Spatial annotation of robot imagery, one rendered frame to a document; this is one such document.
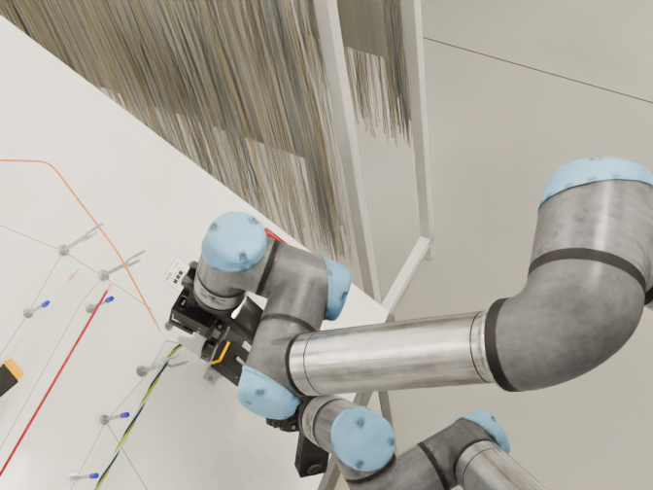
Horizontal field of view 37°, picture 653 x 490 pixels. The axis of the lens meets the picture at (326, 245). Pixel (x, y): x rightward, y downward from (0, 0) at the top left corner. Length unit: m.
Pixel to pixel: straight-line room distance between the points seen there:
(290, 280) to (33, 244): 0.46
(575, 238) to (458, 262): 1.94
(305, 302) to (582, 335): 0.39
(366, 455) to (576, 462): 1.42
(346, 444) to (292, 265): 0.24
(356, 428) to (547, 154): 2.01
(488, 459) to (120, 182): 0.72
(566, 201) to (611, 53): 2.47
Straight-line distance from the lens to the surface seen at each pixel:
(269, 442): 1.65
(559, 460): 2.65
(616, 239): 1.00
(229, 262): 1.21
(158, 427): 1.56
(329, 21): 1.81
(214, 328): 1.40
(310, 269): 1.23
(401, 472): 1.35
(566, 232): 1.00
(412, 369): 1.05
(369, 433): 1.28
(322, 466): 1.51
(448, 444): 1.36
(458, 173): 3.12
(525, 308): 0.97
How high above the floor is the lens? 2.44
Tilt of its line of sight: 55 degrees down
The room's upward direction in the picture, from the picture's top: 12 degrees counter-clockwise
